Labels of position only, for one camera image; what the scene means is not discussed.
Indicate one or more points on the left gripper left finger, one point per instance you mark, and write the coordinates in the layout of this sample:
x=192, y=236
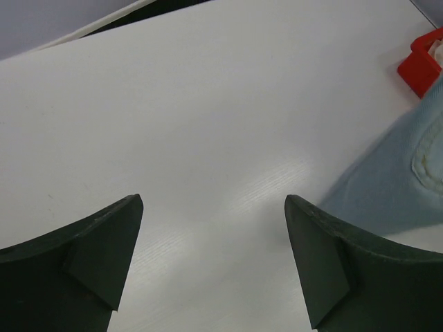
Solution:
x=71, y=279

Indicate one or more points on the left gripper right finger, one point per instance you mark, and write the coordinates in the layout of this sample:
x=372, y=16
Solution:
x=353, y=280

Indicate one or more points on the light blue denim skirt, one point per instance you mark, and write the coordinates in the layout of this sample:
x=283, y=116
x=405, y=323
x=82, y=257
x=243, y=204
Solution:
x=395, y=189

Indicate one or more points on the red plastic tray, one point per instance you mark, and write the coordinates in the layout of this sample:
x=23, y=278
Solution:
x=420, y=70

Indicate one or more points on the white skirt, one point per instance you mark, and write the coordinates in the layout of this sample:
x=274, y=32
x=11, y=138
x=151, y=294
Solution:
x=436, y=52

